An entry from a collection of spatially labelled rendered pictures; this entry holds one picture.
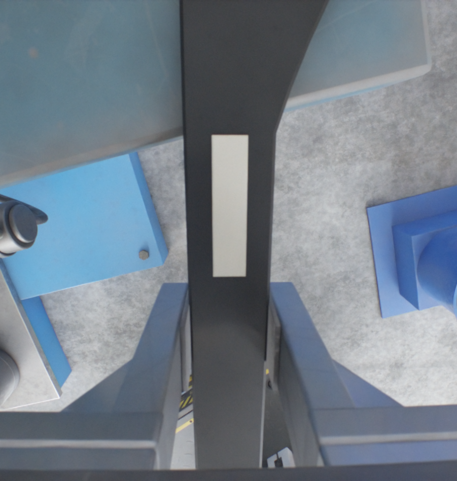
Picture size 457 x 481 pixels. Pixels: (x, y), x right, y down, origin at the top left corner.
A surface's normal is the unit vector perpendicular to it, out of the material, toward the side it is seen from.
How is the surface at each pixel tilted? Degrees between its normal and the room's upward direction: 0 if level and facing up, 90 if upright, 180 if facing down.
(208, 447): 0
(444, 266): 90
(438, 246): 90
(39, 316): 90
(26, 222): 90
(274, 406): 0
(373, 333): 0
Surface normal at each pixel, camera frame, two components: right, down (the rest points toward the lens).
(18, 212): 0.97, -0.24
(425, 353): 0.03, 0.27
